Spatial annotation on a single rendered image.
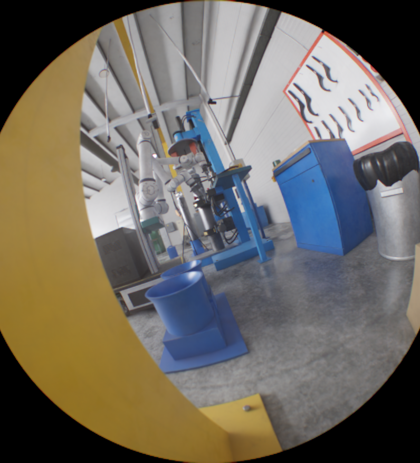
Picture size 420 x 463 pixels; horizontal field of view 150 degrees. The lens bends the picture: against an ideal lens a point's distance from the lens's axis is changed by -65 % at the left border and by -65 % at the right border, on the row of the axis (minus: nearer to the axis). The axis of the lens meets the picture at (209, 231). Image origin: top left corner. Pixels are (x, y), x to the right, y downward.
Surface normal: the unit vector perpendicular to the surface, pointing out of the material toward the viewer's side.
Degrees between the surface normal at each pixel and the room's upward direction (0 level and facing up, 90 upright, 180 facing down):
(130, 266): 90
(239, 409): 0
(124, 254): 90
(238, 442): 0
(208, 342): 90
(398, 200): 93
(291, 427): 0
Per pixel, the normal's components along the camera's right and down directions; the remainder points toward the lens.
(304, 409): -0.33, -0.94
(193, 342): 0.06, 0.01
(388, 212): -0.92, 0.38
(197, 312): 0.57, -0.18
